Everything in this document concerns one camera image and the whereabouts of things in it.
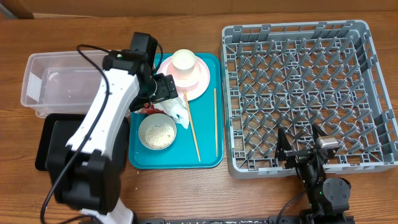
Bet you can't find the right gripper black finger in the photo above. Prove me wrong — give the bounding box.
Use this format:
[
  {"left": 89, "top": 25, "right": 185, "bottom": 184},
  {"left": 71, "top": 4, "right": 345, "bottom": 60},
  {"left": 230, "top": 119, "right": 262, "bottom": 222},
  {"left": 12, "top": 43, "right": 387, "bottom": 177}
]
[
  {"left": 312, "top": 123, "right": 327, "bottom": 142},
  {"left": 274, "top": 127, "right": 292, "bottom": 161}
]

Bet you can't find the white napkin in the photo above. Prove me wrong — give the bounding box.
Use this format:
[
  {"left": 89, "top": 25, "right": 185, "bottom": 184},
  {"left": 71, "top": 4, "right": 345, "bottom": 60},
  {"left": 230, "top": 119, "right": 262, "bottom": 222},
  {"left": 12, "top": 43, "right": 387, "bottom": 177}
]
[{"left": 154, "top": 97, "right": 190, "bottom": 129}]

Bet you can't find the red snack wrapper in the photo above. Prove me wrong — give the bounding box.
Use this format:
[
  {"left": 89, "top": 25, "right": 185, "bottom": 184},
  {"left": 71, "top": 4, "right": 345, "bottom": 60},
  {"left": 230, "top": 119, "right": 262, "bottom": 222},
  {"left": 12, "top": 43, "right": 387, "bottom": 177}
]
[{"left": 135, "top": 105, "right": 164, "bottom": 115}]

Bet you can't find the grey bowl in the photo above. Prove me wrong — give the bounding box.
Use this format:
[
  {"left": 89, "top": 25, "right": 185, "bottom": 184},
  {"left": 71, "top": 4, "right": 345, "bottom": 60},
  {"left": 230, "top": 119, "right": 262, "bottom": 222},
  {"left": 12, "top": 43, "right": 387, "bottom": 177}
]
[{"left": 138, "top": 113, "right": 177, "bottom": 151}]

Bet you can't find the pile of rice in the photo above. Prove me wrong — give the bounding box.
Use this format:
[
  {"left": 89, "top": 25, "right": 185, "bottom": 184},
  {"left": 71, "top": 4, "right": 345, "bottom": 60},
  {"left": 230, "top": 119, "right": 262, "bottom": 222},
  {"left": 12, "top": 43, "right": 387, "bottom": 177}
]
[{"left": 144, "top": 123, "right": 175, "bottom": 150}]

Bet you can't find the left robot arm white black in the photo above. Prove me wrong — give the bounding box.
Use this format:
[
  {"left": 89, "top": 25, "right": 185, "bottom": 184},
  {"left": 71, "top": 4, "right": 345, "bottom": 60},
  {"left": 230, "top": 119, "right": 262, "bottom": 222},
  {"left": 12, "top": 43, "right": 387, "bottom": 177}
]
[{"left": 40, "top": 32, "right": 178, "bottom": 223}]

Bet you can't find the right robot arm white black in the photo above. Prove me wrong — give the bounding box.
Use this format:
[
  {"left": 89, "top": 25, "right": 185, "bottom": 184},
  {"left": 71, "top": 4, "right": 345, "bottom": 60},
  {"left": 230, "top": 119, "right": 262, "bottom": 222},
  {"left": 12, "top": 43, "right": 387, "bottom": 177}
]
[{"left": 274, "top": 123, "right": 355, "bottom": 224}]

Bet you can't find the grey dishwasher rack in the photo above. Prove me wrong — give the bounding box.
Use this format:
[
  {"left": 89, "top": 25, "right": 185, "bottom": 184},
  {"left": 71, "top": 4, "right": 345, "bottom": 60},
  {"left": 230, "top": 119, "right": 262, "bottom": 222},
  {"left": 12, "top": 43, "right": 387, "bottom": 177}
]
[{"left": 220, "top": 20, "right": 397, "bottom": 179}]

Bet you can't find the clear plastic waste bin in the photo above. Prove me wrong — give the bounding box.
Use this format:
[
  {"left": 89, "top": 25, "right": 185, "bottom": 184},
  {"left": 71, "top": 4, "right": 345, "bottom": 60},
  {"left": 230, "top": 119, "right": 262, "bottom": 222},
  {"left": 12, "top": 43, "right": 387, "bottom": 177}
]
[{"left": 21, "top": 50, "right": 106, "bottom": 118}]

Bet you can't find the small pink saucer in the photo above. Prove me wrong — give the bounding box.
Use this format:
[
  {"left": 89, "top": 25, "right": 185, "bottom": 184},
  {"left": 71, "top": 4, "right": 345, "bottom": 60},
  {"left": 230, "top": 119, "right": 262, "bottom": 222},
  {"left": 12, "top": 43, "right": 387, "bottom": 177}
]
[{"left": 167, "top": 62, "right": 201, "bottom": 88}]

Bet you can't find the white cup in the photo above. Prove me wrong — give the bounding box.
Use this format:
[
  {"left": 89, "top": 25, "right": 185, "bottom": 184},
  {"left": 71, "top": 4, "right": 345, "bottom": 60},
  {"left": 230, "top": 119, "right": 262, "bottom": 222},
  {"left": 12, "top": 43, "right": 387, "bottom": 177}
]
[{"left": 172, "top": 49, "right": 196, "bottom": 79}]

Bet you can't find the large pink plate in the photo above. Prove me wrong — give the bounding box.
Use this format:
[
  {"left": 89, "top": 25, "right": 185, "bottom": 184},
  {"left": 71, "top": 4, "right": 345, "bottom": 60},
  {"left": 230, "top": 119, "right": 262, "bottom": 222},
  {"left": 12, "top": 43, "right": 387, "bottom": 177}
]
[{"left": 159, "top": 54, "right": 210, "bottom": 101}]

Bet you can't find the teal serving tray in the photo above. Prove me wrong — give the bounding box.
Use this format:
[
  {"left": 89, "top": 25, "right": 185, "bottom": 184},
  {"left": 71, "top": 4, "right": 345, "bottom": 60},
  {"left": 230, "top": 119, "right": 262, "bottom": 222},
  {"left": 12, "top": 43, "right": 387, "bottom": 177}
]
[{"left": 128, "top": 53, "right": 224, "bottom": 169}]

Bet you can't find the black plastic tray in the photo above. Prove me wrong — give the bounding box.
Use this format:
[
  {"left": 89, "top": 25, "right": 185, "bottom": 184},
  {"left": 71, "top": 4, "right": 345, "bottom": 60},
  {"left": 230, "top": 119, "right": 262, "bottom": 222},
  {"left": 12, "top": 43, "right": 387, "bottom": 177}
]
[{"left": 35, "top": 113, "right": 85, "bottom": 171}]

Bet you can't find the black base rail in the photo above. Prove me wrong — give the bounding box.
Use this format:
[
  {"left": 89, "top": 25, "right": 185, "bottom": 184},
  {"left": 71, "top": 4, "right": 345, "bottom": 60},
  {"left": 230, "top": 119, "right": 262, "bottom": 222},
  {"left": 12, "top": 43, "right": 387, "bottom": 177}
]
[{"left": 133, "top": 215, "right": 355, "bottom": 224}]

